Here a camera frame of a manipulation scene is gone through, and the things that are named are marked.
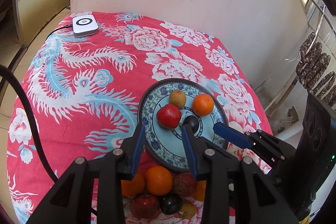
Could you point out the small brown round fruit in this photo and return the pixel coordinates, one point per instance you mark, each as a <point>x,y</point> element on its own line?
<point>177,98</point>

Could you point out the blue patterned ceramic plate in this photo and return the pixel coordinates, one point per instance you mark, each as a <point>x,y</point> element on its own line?
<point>165,144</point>

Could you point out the red floral tablecloth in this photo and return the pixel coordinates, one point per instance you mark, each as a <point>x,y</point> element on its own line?
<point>85,92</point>

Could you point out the white square device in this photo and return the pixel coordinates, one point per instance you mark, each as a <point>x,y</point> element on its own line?
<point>84,25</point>

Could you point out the dark red speckled fruit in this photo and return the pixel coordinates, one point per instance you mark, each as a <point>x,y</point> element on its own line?
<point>144,206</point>

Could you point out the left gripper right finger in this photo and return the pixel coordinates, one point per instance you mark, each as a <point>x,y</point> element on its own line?
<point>212,164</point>

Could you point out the wrinkled red passion fruit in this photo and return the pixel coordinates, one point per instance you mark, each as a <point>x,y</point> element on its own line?
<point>184,184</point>

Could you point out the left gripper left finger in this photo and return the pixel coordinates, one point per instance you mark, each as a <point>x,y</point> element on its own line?
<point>117,165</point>

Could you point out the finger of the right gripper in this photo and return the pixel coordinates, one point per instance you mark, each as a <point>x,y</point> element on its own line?
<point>269,148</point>

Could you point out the hanging dried sausages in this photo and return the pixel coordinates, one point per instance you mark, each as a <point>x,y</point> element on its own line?
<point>310,70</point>

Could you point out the shiny red apple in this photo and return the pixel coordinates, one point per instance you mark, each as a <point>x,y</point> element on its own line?
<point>169,116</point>

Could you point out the large brown round fruit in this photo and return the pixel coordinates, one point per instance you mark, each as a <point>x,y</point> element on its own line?
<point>187,211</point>

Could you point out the orange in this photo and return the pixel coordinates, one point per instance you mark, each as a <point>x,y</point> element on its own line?
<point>158,180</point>
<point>203,105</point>
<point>199,195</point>
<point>133,187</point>

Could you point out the dark plum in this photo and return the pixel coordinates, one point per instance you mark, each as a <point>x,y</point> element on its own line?
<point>170,203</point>
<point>193,122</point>

